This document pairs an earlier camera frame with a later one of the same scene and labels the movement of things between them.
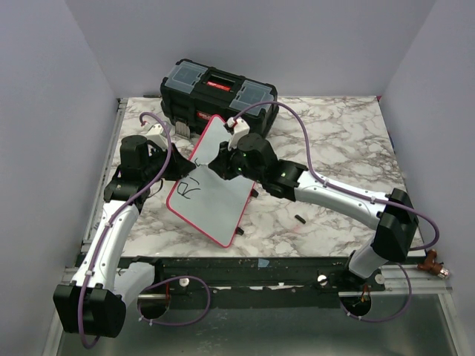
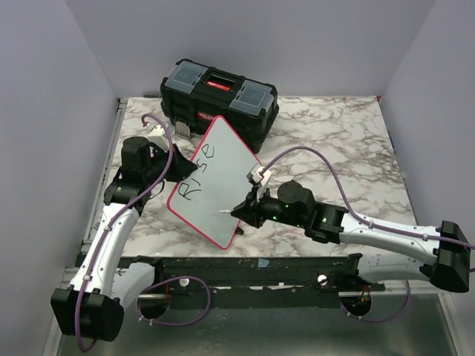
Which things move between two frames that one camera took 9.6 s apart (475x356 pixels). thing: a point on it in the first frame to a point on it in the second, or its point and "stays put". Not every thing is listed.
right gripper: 220,165 to 249,210
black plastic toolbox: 194,93 stays put
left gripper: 181,165 stays put
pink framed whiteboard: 211,202 stays put
